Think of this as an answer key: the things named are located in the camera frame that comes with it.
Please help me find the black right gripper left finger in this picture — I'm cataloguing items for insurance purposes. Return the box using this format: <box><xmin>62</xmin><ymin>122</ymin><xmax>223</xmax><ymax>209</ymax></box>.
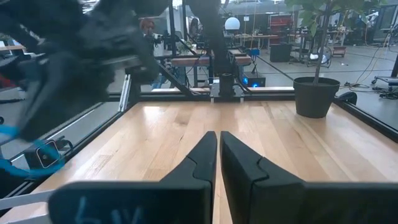
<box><xmin>48</xmin><ymin>131</ymin><xmax>218</xmax><ymax>224</ymax></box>

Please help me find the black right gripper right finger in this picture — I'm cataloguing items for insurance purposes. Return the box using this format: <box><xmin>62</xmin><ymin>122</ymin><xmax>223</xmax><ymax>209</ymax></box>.
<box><xmin>220</xmin><ymin>131</ymin><xmax>398</xmax><ymax>224</ymax></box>

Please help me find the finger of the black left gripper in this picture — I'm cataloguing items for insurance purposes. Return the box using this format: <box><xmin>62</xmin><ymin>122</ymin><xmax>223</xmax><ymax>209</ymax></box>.
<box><xmin>55</xmin><ymin>46</ymin><xmax>160</xmax><ymax>128</ymax></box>
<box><xmin>19</xmin><ymin>52</ymin><xmax>81</xmax><ymax>141</ymax></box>

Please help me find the wide blue rubber band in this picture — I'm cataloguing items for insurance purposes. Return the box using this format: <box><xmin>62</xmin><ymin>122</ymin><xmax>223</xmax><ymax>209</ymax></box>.
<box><xmin>0</xmin><ymin>124</ymin><xmax>66</xmax><ymax>180</ymax></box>

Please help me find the person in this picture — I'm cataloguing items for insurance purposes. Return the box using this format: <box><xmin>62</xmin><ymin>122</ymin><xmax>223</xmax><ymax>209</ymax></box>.
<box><xmin>187</xmin><ymin>17</ymin><xmax>202</xmax><ymax>40</ymax></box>
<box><xmin>139</xmin><ymin>17</ymin><xmax>157</xmax><ymax>40</ymax></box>

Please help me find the wooden workbench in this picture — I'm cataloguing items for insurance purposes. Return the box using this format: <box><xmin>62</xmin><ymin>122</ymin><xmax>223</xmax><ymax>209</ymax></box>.
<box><xmin>170</xmin><ymin>47</ymin><xmax>252</xmax><ymax>88</ymax></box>

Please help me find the green potted plant black pot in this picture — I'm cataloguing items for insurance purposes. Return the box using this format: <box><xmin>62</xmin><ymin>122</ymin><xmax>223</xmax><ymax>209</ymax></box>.
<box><xmin>283</xmin><ymin>0</ymin><xmax>388</xmax><ymax>119</ymax></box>

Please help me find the white globe lamp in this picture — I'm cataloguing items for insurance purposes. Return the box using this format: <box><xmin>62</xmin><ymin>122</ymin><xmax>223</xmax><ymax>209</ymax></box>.
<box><xmin>224</xmin><ymin>16</ymin><xmax>241</xmax><ymax>32</ymax></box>

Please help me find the black table clamp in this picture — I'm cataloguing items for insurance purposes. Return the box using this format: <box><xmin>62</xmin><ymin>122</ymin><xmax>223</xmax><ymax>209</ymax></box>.
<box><xmin>337</xmin><ymin>91</ymin><xmax>358</xmax><ymax>106</ymax></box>

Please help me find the black computer tower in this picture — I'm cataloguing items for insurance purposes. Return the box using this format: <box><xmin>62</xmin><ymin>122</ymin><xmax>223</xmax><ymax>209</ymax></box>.
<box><xmin>241</xmin><ymin>71</ymin><xmax>267</xmax><ymax>88</ymax></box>

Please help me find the floor fan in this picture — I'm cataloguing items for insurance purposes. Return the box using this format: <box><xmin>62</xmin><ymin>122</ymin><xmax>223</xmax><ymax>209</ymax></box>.
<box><xmin>307</xmin><ymin>45</ymin><xmax>333</xmax><ymax>68</ymax></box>

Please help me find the black crate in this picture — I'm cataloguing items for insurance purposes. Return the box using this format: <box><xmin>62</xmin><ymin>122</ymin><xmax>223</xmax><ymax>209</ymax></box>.
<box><xmin>269</xmin><ymin>42</ymin><xmax>293</xmax><ymax>63</ymax></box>

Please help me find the black wheeled cart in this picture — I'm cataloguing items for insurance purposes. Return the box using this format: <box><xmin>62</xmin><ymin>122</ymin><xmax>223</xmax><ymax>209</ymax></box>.
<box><xmin>371</xmin><ymin>54</ymin><xmax>398</xmax><ymax>93</ymax></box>

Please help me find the red shelf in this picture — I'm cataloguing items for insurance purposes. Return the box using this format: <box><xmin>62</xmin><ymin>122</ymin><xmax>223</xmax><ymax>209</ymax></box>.
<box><xmin>268</xmin><ymin>13</ymin><xmax>294</xmax><ymax>37</ymax></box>

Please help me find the silver frame bracket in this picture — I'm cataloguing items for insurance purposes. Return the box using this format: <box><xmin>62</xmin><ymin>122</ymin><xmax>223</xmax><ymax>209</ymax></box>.
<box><xmin>119</xmin><ymin>73</ymin><xmax>134</xmax><ymax>113</ymax></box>
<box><xmin>0</xmin><ymin>189</ymin><xmax>55</xmax><ymax>224</ymax></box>

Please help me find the small black camera box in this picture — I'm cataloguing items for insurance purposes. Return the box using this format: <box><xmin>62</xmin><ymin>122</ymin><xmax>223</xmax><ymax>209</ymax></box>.
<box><xmin>23</xmin><ymin>139</ymin><xmax>64</xmax><ymax>171</ymax></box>

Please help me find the black floor cable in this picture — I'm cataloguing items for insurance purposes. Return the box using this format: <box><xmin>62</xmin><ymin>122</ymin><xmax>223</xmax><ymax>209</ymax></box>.
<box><xmin>341</xmin><ymin>80</ymin><xmax>398</xmax><ymax>101</ymax></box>

